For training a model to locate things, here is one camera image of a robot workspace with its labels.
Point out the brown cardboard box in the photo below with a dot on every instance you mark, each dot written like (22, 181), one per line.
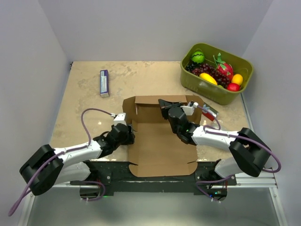
(157, 151)

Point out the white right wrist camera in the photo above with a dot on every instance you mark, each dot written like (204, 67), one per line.
(189, 108)

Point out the green toy watermelon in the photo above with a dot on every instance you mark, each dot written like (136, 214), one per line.
(198, 57)

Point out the yellow toy banana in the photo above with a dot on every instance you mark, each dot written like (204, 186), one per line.
(208, 78)

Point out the red toothpaste box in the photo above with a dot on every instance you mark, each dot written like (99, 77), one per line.
(209, 112)

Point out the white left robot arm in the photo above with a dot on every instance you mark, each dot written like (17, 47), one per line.
(45, 166)

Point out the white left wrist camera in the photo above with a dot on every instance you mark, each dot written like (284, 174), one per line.
(119, 118)

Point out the red toy grapes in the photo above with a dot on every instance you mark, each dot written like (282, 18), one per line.
(222, 80)

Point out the red toy apple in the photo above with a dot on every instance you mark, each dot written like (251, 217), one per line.
(233, 87)

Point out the dark purple toy grapes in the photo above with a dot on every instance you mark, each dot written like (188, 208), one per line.
(191, 66)

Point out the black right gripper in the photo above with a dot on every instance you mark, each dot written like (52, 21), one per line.
(165, 106)

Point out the black base frame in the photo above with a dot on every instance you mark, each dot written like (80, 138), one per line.
(116, 177)

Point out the purple toothpaste box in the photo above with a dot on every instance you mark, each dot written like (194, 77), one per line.
(104, 83)

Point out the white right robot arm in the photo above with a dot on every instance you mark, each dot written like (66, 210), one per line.
(249, 153)

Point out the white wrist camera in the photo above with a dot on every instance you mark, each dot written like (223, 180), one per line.
(189, 108)
(119, 118)

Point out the yellow toy mango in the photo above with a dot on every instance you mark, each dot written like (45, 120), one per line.
(237, 79)

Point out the pink toy dragon fruit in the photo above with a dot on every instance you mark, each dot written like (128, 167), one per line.
(223, 67)

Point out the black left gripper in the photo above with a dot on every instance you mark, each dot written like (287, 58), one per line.
(130, 137)

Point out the green plastic basket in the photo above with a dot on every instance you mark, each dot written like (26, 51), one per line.
(200, 86)

